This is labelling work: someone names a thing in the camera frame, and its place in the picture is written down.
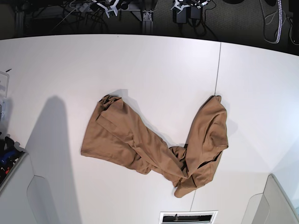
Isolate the aluminium frame post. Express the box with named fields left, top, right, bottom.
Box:
left=142, top=11, right=153, bottom=35

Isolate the white power strip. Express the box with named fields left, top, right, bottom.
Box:
left=69, top=1, right=91, bottom=13

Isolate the black box under table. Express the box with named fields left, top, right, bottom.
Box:
left=172, top=7, right=201, bottom=24

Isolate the brown t-shirt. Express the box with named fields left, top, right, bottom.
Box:
left=80, top=95, right=228, bottom=198

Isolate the clear plastic box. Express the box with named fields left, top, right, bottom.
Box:
left=0, top=71, right=9, bottom=121

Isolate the bin of tools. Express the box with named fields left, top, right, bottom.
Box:
left=0, top=136, right=25, bottom=184

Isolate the grey right chair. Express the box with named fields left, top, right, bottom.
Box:
left=242, top=174, right=299, bottom=224

